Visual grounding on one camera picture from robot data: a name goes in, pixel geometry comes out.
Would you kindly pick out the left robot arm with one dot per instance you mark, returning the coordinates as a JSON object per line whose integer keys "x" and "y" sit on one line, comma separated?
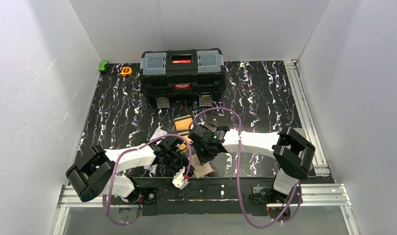
{"x": 95, "y": 173}

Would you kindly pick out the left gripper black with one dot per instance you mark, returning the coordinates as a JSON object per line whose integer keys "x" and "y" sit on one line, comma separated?
{"x": 178, "y": 160}

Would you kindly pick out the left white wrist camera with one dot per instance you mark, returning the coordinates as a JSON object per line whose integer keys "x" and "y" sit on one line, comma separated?
{"x": 179, "y": 181}

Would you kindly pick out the tan card holder with sleeves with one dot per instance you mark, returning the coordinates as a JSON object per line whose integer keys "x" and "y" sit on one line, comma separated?
{"x": 200, "y": 170}

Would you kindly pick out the black toolbox with clear lids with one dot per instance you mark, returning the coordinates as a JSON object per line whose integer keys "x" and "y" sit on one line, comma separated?
{"x": 178, "y": 75}

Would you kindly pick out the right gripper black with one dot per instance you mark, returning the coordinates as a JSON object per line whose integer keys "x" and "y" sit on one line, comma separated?
{"x": 207, "y": 154}

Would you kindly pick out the front aluminium rail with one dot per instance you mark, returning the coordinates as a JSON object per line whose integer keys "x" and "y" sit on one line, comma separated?
{"x": 218, "y": 198}

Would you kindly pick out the white aluminium table rail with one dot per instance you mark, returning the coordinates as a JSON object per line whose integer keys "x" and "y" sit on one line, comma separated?
{"x": 319, "y": 160}

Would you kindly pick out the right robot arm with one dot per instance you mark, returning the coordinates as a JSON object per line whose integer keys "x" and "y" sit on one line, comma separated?
{"x": 292, "y": 151}

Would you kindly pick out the green plastic object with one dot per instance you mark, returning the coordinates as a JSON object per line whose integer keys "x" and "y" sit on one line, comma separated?
{"x": 103, "y": 66}

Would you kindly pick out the yellow tape measure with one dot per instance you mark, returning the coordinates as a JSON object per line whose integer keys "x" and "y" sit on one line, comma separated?
{"x": 126, "y": 71}

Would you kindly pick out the gold card stack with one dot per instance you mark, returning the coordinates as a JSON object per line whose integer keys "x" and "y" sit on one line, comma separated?
{"x": 183, "y": 123}

